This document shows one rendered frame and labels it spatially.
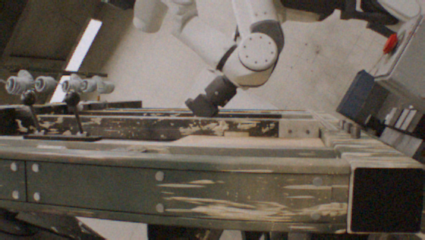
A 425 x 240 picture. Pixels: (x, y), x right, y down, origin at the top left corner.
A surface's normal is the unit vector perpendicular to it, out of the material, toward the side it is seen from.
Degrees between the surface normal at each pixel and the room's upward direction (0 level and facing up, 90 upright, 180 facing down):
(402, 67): 90
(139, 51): 90
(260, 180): 90
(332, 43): 90
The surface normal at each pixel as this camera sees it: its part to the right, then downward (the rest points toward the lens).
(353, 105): -0.14, 0.02
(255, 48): 0.01, -0.22
